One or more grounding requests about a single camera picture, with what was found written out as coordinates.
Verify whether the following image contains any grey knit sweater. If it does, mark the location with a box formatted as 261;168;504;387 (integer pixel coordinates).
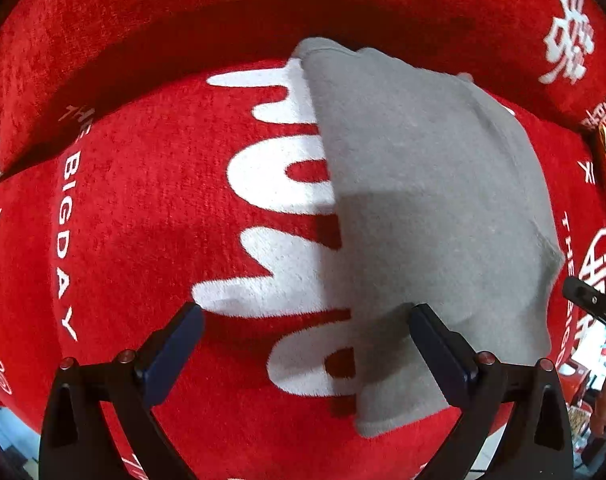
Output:
295;38;564;438

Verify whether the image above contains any red blanket with white print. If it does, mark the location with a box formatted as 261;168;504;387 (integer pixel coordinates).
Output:
0;0;606;479

